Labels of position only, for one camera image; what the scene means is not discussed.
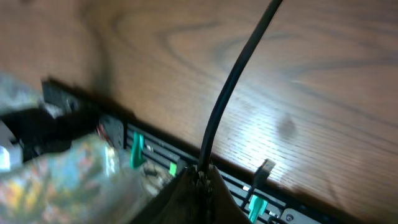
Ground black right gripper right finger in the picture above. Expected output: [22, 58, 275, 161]
[201, 165, 251, 224]

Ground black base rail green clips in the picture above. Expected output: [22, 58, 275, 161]
[42, 79, 353, 224]

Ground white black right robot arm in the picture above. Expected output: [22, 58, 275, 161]
[1, 75, 249, 223]

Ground black USB cable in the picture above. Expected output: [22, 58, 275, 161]
[197, 0, 284, 218]

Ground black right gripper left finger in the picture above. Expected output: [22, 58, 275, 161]
[132, 167, 202, 224]

